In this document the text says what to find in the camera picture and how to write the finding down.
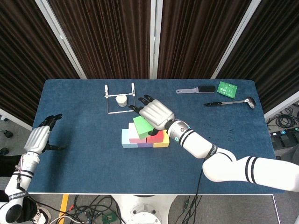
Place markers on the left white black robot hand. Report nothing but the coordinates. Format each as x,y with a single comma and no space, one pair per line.
37,140

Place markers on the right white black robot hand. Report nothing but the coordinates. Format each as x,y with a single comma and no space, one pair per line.
155,113

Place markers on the green cube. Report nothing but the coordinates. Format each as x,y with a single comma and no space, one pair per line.
142,127

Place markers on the red cube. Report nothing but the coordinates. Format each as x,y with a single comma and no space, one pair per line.
155,137

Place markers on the yellow cube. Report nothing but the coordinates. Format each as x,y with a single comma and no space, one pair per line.
163,142

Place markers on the pink cube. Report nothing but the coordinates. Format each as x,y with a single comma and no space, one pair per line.
134,137

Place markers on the light blue cube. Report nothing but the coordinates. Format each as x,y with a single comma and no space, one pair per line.
125,140

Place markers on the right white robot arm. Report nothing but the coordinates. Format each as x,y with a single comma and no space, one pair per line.
222,154

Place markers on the purple cube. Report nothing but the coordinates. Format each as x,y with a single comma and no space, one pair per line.
144,145

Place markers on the small white jar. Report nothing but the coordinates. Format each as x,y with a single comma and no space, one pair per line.
121,100

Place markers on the grey brush black bristles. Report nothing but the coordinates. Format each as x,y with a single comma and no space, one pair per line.
206,89

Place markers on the blue felt table cover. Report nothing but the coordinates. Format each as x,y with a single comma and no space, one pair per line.
93,172

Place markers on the yellow floor tape strip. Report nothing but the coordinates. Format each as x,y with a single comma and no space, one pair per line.
63,205

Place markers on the green foil packet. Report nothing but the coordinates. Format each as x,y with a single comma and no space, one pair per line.
226,89

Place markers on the white black sneaker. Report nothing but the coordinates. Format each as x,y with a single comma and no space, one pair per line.
42,215

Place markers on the dark brown curtain panel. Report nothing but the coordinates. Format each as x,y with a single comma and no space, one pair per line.
23,58
191,35
280,46
105,35

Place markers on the green electronics box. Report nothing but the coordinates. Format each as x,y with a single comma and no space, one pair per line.
108,218

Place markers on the black power strips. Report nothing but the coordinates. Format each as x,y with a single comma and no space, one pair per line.
286,140

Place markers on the white partition frame rail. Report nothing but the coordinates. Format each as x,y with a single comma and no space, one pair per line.
280,106
14,117

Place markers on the white partition post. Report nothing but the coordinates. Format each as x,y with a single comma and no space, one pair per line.
61,37
154,35
233,39

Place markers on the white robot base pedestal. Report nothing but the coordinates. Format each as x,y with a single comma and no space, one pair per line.
144,210

